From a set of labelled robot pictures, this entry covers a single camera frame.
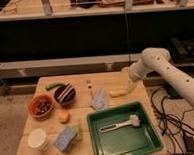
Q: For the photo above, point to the dark striped bowl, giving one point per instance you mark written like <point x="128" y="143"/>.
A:
<point x="65" y="95"/>

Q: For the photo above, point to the blue grey cloth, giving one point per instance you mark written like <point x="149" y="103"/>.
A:
<point x="99" y="101"/>

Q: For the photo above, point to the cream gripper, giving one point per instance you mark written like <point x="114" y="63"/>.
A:
<point x="134" y="73"/>

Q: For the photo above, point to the green plastic tray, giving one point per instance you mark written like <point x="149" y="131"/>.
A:
<point x="128" y="140"/>

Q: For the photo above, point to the white paper cup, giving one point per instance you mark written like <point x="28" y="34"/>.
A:
<point x="38" y="139"/>

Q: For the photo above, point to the orange bowl with beans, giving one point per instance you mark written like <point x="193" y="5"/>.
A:
<point x="40" y="106"/>

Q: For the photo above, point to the black power adapter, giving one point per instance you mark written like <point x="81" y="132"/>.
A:
<point x="189" y="143"/>

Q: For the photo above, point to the white dish brush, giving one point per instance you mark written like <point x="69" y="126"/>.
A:
<point x="133" y="121"/>

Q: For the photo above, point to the yellow banana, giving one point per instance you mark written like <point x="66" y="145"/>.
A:
<point x="116" y="94"/>

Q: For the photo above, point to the small orange fruit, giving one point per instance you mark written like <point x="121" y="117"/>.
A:
<point x="64" y="116"/>

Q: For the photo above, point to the dark box on shelf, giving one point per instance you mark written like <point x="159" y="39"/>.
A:
<point x="182" y="50"/>

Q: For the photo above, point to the metal shelf rack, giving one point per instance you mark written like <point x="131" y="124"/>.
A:
<point x="54" y="37"/>

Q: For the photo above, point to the blue and green sponge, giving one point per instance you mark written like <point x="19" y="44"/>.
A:
<point x="68" y="137"/>

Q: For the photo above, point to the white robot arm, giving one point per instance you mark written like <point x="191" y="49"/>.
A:
<point x="157" y="60"/>

